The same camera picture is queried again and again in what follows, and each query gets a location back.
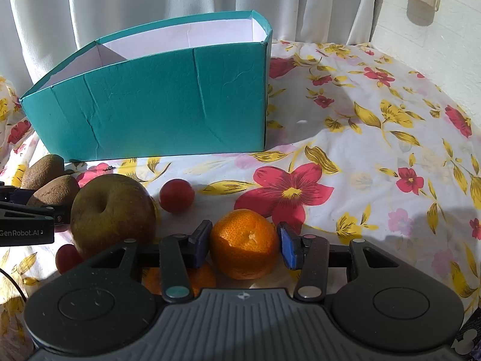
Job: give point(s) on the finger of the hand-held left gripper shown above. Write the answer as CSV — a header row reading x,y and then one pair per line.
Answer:
x,y
15,193
37,214

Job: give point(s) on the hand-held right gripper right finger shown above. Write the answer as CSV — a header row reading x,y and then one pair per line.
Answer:
x,y
287,246

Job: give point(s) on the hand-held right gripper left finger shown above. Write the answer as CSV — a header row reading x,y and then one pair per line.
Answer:
x,y
201,244

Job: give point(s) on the brown kiwi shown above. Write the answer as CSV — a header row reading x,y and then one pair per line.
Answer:
x,y
56,191
41,171

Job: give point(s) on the small mandarin orange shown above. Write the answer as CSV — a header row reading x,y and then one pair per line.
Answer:
x,y
203,280

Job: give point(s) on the large mandarin orange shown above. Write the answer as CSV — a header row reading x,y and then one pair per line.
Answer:
x,y
244,244

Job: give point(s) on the red cherry tomato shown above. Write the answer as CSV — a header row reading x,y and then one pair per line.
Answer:
x,y
67,259
176,196

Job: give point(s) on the large red apple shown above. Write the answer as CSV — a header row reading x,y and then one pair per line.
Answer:
x,y
112,214

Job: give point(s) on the teal cardboard box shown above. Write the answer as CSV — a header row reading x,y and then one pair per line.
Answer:
x,y
150,101

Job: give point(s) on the floral tablecloth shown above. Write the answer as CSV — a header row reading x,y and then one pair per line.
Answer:
x,y
375,195

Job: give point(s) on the dark printed cloth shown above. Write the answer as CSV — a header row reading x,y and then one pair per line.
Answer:
x,y
469,342

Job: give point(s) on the white curtain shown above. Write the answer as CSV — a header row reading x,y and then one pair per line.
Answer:
x,y
150,0

